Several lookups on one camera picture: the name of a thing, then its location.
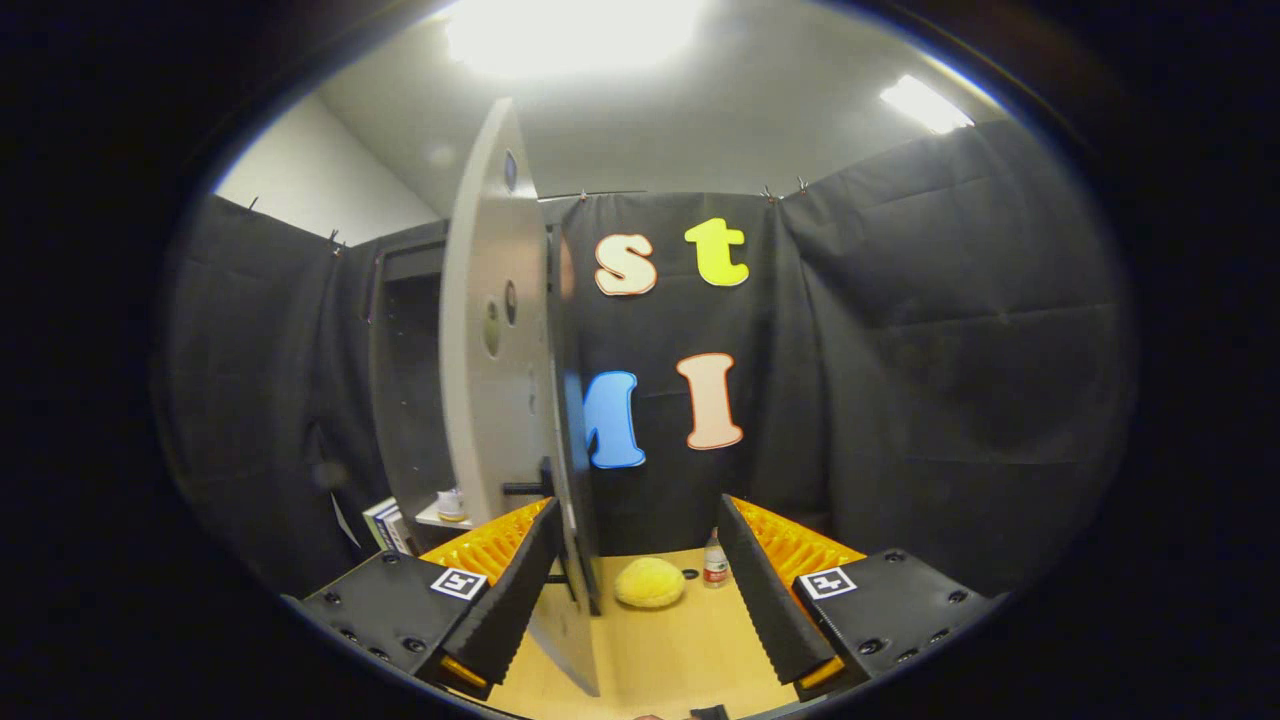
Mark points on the green and white book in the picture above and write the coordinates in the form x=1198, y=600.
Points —
x=375, y=520

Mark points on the small red cap bottle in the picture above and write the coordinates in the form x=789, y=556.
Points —
x=715, y=565

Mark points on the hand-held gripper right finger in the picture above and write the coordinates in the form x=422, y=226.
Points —
x=765, y=600

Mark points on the beige shoe cabinet door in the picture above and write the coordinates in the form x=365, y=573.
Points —
x=490, y=400

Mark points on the dark grey shoe cabinet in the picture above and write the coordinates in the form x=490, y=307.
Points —
x=410, y=400

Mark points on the yellow plush ball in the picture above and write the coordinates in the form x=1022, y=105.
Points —
x=650, y=582

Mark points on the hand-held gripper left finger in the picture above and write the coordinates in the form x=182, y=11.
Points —
x=515, y=590

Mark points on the white canvas shoe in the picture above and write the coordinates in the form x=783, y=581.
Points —
x=450, y=503

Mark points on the long ceiling light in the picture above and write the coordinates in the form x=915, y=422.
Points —
x=925, y=103

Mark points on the large ceiling light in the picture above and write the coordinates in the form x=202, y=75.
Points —
x=570, y=30

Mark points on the blue spine book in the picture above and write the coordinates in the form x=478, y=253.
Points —
x=393, y=532

